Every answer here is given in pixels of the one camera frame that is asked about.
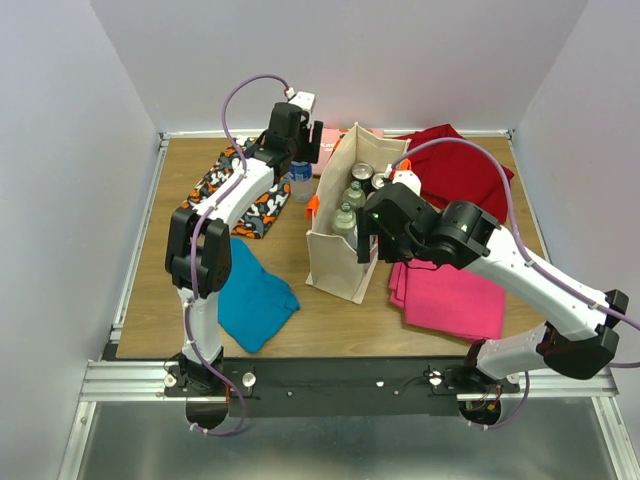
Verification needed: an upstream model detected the Pocari Sweat bottle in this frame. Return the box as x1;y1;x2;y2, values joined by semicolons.
289;161;314;203
346;227;358;251

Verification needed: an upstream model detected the beige canvas tote bag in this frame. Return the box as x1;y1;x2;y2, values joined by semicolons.
306;125;409;304

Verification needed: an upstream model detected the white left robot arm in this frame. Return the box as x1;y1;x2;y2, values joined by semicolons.
165;92;323;395

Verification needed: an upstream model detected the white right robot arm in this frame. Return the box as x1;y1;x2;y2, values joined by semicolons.
356;183;628;392

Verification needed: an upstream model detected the light pink printed cloth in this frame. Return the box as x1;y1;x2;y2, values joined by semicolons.
311;126;385;177

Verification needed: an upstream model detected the green glass bottle front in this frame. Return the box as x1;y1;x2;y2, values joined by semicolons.
331;202;356;238

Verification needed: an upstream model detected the dark red cloth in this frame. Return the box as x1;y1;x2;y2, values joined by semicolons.
409;141;508;224

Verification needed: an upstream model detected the orange camouflage cloth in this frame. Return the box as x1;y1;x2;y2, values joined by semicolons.
181;145;291;239

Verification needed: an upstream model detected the magenta folded cloth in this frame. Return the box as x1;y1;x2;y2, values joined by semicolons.
389;260;506;341

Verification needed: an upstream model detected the teal folded cloth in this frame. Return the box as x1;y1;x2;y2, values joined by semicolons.
218;239;300;354

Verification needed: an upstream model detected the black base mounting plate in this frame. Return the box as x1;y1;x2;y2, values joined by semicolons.
164;355;520;418

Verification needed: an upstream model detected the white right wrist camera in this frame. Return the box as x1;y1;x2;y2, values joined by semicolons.
389;170;421;195

